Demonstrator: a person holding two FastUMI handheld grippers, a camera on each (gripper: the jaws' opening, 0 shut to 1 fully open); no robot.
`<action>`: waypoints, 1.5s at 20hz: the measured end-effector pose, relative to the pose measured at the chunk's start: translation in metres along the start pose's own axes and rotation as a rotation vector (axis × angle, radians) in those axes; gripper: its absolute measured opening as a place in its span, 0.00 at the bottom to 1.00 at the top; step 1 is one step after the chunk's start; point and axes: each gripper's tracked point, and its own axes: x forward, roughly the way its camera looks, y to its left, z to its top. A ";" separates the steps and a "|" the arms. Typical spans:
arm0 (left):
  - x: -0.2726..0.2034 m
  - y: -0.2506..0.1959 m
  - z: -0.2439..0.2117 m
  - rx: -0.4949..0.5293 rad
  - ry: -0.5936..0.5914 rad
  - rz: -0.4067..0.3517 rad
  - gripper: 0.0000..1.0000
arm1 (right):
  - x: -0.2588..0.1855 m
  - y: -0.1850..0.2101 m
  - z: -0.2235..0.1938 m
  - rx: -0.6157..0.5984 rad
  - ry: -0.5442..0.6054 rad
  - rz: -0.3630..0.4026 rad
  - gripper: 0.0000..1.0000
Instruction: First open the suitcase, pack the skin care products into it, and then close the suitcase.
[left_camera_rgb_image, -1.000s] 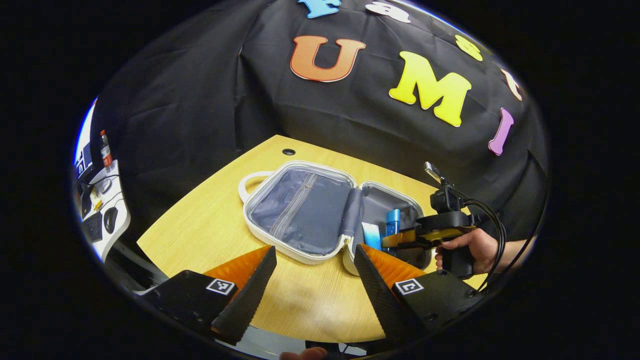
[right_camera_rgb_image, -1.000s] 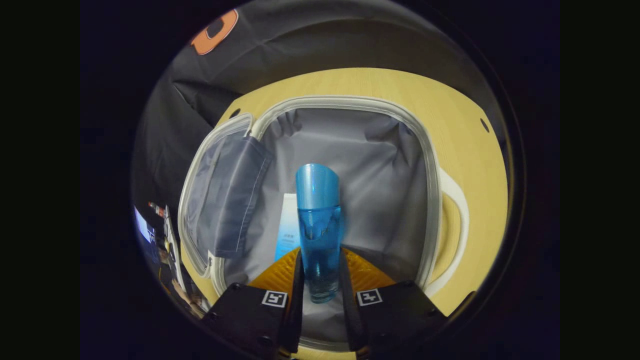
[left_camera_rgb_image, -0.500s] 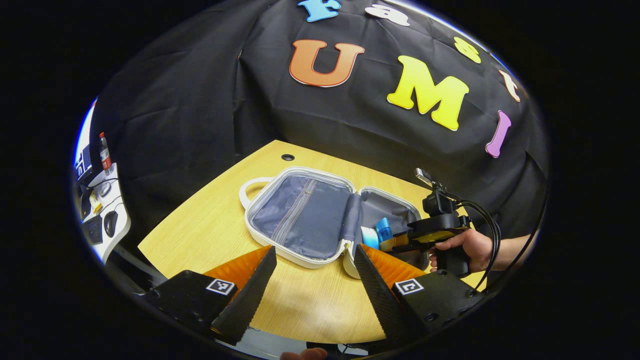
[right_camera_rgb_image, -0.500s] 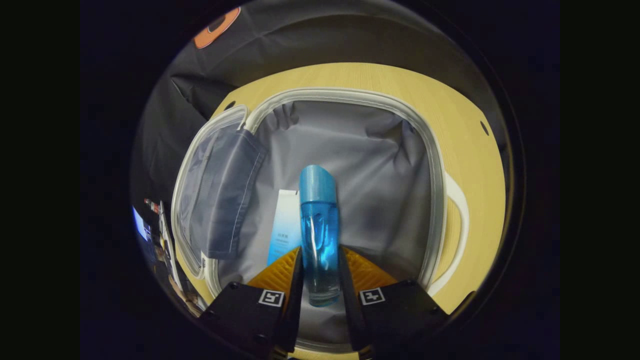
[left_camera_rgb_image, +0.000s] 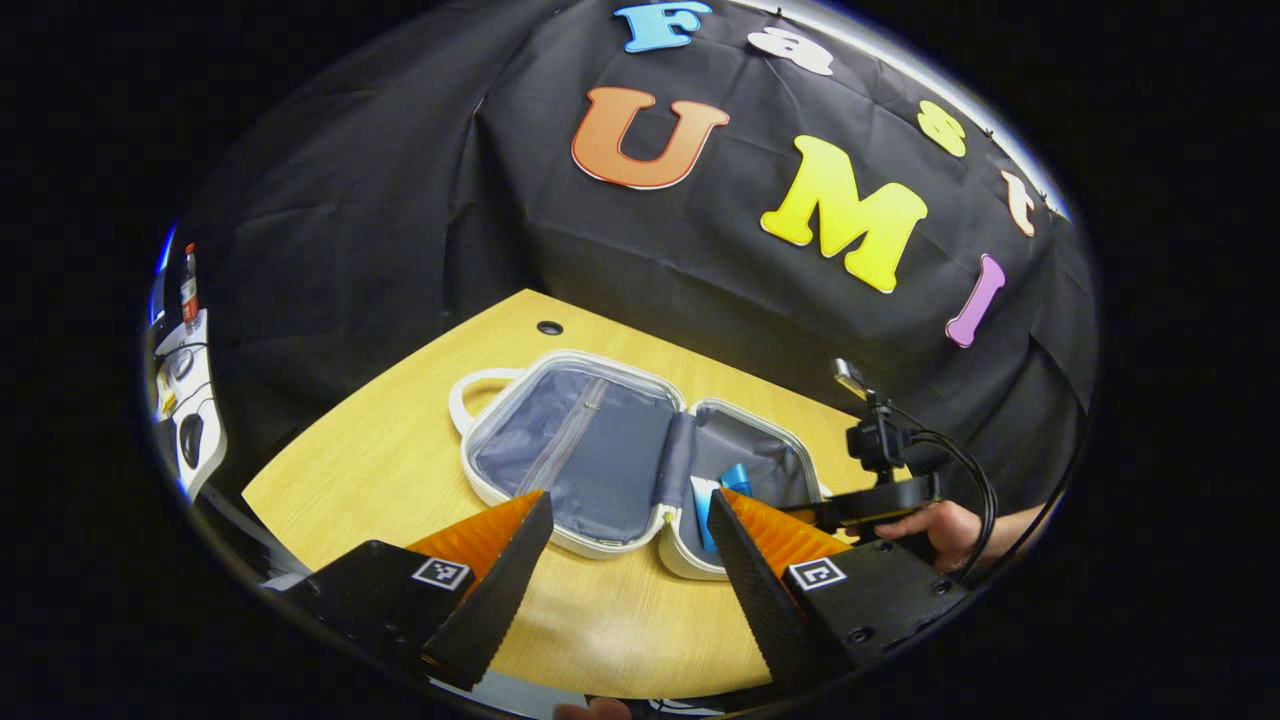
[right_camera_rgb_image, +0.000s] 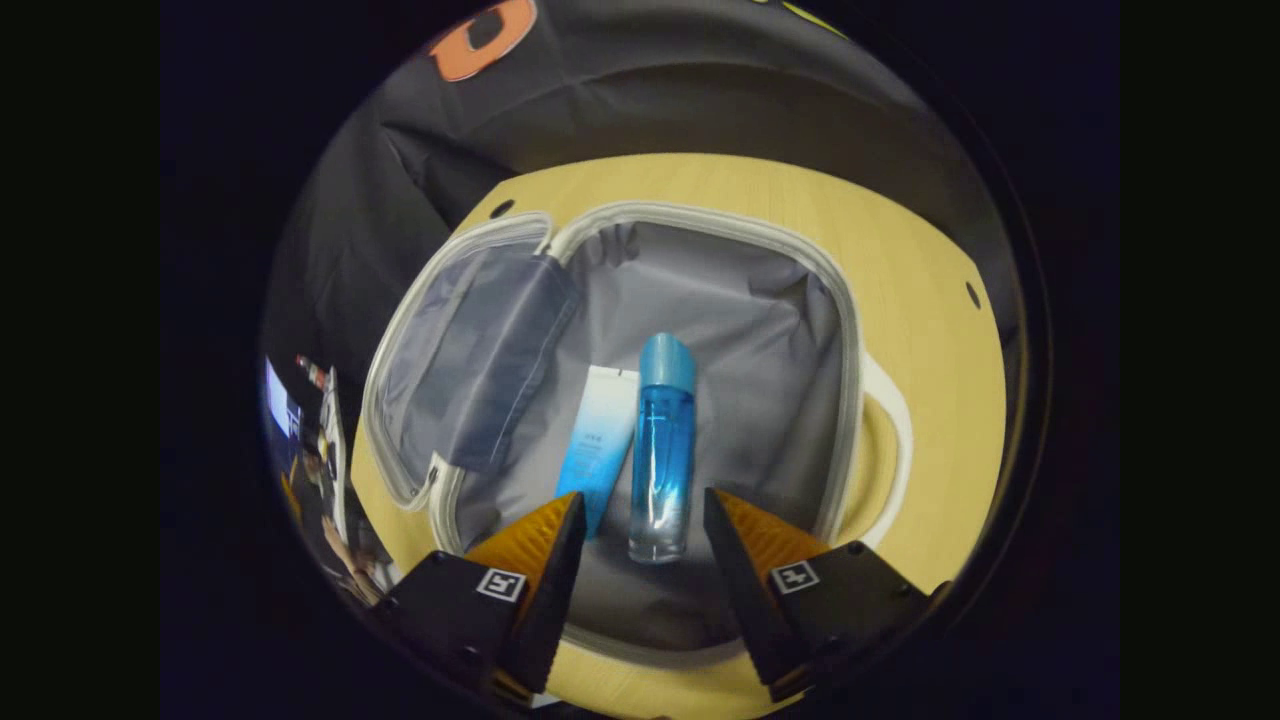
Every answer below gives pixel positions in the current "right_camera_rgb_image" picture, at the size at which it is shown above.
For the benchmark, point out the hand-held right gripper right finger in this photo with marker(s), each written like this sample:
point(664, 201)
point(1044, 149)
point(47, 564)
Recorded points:
point(745, 610)

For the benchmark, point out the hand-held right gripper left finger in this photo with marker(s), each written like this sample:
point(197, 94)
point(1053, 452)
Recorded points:
point(545, 620)

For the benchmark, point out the clear blue skincare bottle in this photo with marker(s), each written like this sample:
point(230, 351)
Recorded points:
point(663, 450)

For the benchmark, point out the white and blue skincare tube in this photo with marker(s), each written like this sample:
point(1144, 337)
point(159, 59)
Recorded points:
point(600, 440)

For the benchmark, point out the white suitcase with grey lining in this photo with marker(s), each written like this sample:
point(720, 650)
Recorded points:
point(730, 300)

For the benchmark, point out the computer monitor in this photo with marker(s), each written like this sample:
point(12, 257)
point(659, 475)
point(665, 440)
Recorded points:
point(280, 400)

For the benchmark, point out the black backdrop cloth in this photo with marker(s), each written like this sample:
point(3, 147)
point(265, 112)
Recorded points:
point(620, 110)

